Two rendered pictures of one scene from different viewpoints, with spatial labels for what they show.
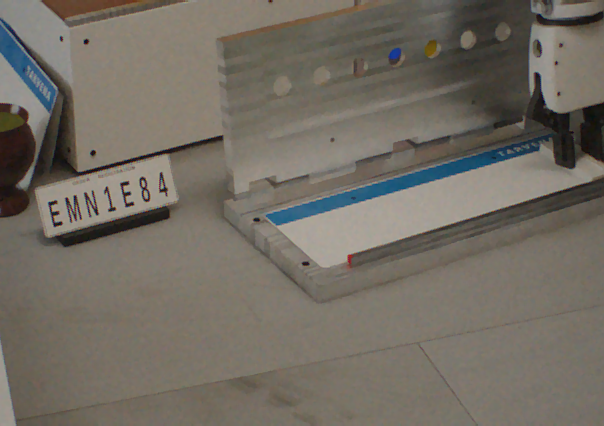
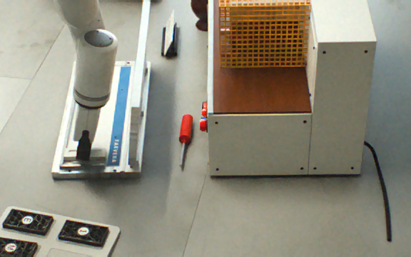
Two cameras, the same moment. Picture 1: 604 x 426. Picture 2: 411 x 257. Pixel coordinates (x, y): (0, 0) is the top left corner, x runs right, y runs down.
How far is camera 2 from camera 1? 3.25 m
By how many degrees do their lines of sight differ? 92
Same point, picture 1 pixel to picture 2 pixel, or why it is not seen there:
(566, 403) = not seen: outside the picture
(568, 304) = (13, 120)
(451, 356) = (17, 83)
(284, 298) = not seen: hidden behind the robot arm
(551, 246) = (51, 133)
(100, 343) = not seen: hidden behind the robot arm
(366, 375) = (28, 63)
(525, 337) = (8, 102)
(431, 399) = (2, 71)
